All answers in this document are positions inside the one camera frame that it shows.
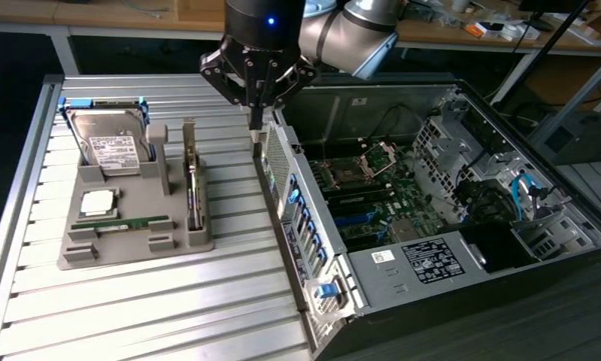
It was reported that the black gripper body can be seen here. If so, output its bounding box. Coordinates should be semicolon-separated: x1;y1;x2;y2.
219;0;306;76

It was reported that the graphics card with metal bracket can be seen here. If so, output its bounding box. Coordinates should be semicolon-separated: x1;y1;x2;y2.
181;117;207;231

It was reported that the large cardboard box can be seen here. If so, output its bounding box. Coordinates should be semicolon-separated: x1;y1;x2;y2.
176;0;227;22

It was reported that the metal socket cover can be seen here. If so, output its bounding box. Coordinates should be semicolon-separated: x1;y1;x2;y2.
358;141;399;177

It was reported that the CPU socket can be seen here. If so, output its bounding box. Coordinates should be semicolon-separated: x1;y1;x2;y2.
322;157;376;189

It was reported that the hard disk in blue caddy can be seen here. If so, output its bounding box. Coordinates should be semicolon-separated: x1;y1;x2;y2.
57;96;153;177

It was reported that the long wooden desk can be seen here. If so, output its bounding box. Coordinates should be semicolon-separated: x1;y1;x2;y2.
0;0;601;57

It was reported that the black RAM slot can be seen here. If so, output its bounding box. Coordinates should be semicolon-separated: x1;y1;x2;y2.
324;189;394;203
328;196;396;211

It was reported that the perforated metal disk bay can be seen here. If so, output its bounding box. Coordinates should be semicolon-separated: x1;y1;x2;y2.
410;114;487;199

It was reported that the green motherboard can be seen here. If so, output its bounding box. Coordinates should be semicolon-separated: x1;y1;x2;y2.
307;144;462;253

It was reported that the blue expansion slot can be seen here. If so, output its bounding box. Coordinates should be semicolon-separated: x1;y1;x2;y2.
335;211;380;227

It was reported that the orange and black box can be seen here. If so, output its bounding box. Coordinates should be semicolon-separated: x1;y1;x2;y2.
467;21;505;38

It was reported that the silver CPU chip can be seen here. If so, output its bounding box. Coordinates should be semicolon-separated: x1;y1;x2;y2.
78;190;119;218

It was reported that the green RAM stick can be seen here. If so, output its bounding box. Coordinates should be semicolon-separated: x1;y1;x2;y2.
70;216;171;232

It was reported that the square chipset heatsink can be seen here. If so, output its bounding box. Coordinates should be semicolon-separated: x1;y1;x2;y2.
387;220;422;242

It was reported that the white tape roll box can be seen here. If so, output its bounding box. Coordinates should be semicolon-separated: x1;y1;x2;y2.
499;24;541;41

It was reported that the grey plastic parts rack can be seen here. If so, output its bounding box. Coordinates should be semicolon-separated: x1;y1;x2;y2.
56;123;216;271

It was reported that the black monitor stand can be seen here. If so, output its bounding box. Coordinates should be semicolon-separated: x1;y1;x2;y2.
518;0;557;32

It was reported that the black slanted pole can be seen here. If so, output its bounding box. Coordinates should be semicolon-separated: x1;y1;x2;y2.
490;0;594;108

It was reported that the grey power supply unit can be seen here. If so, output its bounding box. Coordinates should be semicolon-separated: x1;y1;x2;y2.
346;231;486;308

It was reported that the grey computer tower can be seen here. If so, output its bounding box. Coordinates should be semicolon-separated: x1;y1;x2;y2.
542;112;601;166

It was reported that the open black PC case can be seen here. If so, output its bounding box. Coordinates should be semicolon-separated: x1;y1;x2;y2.
248;73;601;361

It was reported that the thin grey desk cable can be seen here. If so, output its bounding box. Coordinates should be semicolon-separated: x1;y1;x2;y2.
123;0;173;18

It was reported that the black wire bundle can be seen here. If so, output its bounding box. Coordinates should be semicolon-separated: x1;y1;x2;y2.
453;179;514;226

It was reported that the light blue data wire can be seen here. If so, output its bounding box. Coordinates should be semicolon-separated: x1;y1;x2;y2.
509;169;546;223

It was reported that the aluminium profile frame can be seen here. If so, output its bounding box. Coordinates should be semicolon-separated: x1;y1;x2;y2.
527;62;601;151

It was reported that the grey wire bundle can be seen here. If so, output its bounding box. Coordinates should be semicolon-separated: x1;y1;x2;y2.
510;209;567;231

